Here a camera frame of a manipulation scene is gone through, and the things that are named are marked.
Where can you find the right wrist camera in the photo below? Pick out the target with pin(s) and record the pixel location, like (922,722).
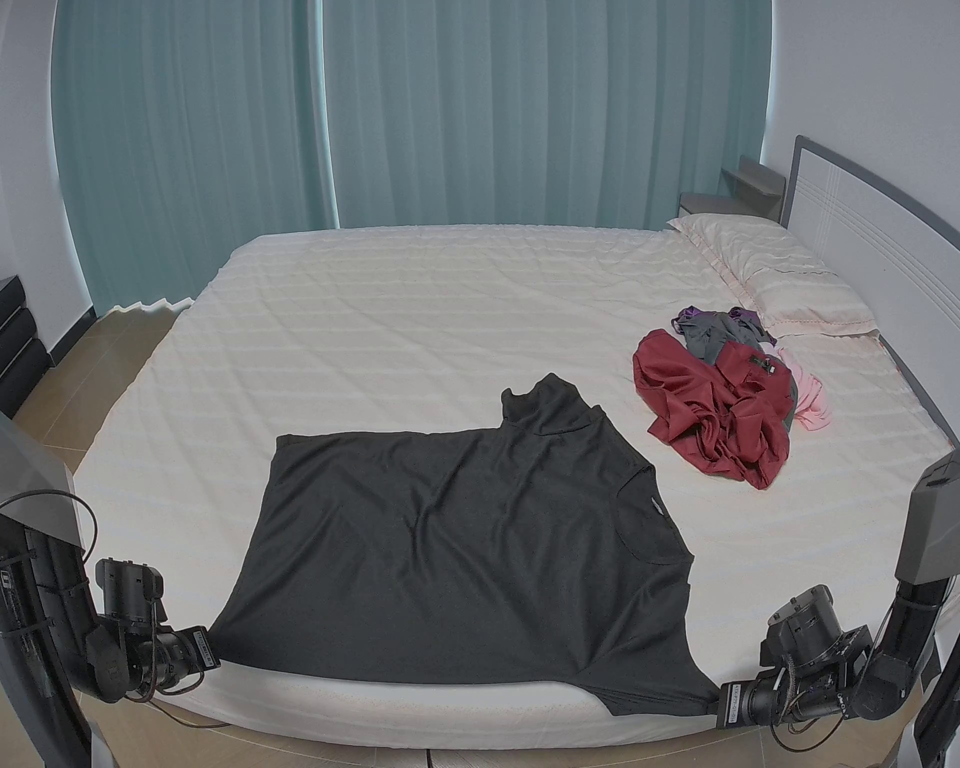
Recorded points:
(799,619)

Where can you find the black chest of drawers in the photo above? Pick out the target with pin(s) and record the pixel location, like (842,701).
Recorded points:
(19,345)

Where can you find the black T-shirt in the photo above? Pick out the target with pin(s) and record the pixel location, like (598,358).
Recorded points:
(465,555)

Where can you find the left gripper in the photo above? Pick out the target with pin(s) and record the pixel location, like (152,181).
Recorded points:
(180,652)

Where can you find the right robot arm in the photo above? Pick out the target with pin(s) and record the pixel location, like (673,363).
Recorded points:
(926,525)

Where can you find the bed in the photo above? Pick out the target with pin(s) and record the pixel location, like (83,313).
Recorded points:
(450,315)

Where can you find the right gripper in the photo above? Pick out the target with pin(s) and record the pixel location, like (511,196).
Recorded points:
(761,701)

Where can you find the blue-green curtain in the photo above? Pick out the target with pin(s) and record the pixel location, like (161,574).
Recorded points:
(195,150)
(547,112)

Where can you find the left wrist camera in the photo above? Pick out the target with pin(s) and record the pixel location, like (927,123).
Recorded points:
(127,592)

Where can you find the cream pillow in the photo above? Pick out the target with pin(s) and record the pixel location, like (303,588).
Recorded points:
(780,270)

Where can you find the pink garment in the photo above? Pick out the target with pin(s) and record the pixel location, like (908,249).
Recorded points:
(810,397)

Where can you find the grey and purple garment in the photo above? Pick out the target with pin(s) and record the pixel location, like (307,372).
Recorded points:
(709,337)

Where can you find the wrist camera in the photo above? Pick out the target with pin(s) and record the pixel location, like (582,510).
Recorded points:
(799,619)
(127,592)

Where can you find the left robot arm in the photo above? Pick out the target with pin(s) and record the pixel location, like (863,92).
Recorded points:
(30,480)

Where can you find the dark red garment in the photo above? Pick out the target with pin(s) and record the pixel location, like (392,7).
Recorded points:
(682,390)

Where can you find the grey bedside table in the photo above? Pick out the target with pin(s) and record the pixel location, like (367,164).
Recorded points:
(727,204)

